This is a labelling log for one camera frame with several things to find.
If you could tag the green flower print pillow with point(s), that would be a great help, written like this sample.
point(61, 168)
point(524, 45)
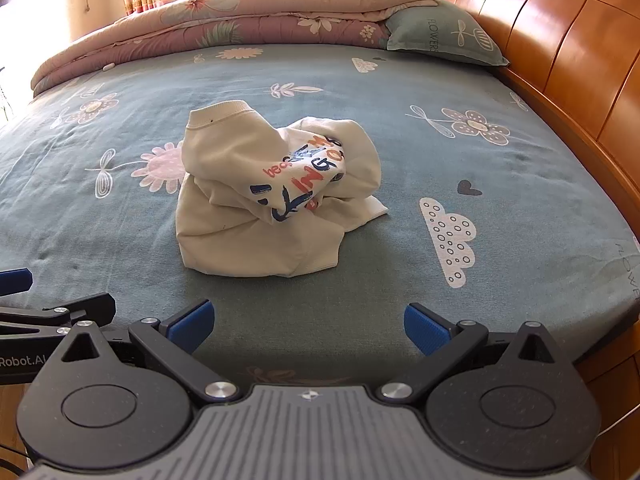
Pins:
point(440, 35)

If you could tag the white printed sweatshirt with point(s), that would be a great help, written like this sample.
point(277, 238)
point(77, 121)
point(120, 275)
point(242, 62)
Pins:
point(260, 195)

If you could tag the wooden headboard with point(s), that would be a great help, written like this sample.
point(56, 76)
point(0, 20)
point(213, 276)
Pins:
point(565, 35)

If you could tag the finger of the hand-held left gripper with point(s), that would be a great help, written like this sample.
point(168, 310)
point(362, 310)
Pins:
point(75, 310)
point(15, 281)

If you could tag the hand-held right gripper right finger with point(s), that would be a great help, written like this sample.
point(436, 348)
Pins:
point(425, 330)

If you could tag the folded pink floral quilt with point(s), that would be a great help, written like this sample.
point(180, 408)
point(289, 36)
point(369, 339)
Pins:
point(225, 25)

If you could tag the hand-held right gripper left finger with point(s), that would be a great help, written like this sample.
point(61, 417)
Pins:
point(192, 327)

